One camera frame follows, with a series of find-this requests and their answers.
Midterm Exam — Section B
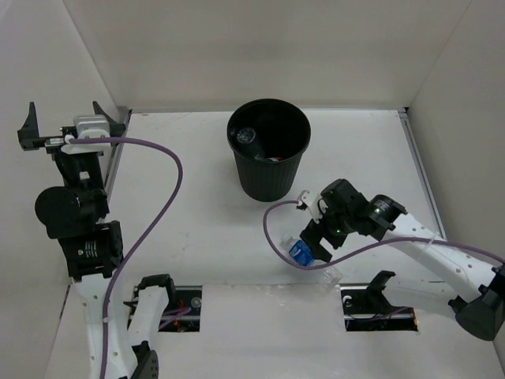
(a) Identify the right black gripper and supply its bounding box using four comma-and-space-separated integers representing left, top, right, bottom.
300, 199, 355, 262

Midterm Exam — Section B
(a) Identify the blue label water bottle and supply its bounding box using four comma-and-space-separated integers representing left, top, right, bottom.
279, 235, 342, 287

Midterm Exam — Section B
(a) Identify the clear unlabelled plastic bottle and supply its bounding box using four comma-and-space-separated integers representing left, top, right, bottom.
236, 127, 265, 159

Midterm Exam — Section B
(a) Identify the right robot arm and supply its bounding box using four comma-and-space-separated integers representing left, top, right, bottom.
297, 179, 504, 341

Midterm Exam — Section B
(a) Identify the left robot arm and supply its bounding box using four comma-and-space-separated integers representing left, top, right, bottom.
17, 104, 177, 378

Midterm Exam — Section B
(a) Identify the black plastic waste bin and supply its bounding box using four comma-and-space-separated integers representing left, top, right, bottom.
226, 99, 311, 202

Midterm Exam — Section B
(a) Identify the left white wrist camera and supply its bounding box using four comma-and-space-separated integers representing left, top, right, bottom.
61, 115, 110, 155

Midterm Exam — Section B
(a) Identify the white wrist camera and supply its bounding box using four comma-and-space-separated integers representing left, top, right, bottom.
61, 115, 110, 155
297, 190, 328, 223

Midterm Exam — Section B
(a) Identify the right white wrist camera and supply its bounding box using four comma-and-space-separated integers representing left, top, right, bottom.
297, 190, 328, 223

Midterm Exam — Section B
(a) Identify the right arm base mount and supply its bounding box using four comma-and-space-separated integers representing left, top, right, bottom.
340, 285, 418, 332

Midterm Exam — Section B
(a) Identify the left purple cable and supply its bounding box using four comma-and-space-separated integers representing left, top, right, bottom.
65, 136, 193, 379

